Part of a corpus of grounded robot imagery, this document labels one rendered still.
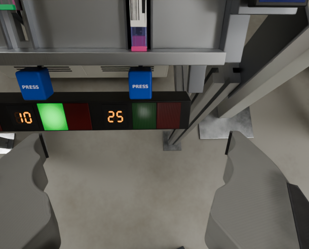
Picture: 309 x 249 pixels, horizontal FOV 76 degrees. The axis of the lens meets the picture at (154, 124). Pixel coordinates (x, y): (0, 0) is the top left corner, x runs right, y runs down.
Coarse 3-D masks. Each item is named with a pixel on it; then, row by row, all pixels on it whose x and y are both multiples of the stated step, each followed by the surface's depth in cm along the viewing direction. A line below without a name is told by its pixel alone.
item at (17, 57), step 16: (0, 48) 19; (16, 48) 19; (32, 48) 19; (48, 48) 19; (64, 48) 19; (80, 48) 19; (96, 48) 20; (112, 48) 20; (160, 48) 20; (176, 48) 20; (192, 48) 20; (208, 48) 20; (0, 64) 18; (16, 64) 18; (32, 64) 18; (48, 64) 18; (64, 64) 18; (80, 64) 18; (96, 64) 18; (112, 64) 18; (128, 64) 18; (144, 64) 18; (160, 64) 18; (176, 64) 19; (192, 64) 19; (208, 64) 19
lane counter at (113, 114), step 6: (102, 108) 24; (108, 108) 24; (114, 108) 24; (120, 108) 24; (126, 108) 24; (108, 114) 24; (114, 114) 24; (120, 114) 24; (126, 114) 24; (108, 120) 25; (114, 120) 25; (120, 120) 25; (126, 120) 25; (108, 126) 25; (114, 126) 25; (120, 126) 25; (126, 126) 25
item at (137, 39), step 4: (132, 28) 18; (136, 28) 18; (140, 28) 18; (144, 28) 18; (132, 32) 18; (136, 32) 18; (140, 32) 18; (144, 32) 18; (132, 36) 18; (136, 36) 18; (140, 36) 18; (144, 36) 18; (132, 40) 18; (136, 40) 18; (140, 40) 18; (144, 40) 18; (132, 44) 18; (136, 44) 18; (140, 44) 18; (144, 44) 18
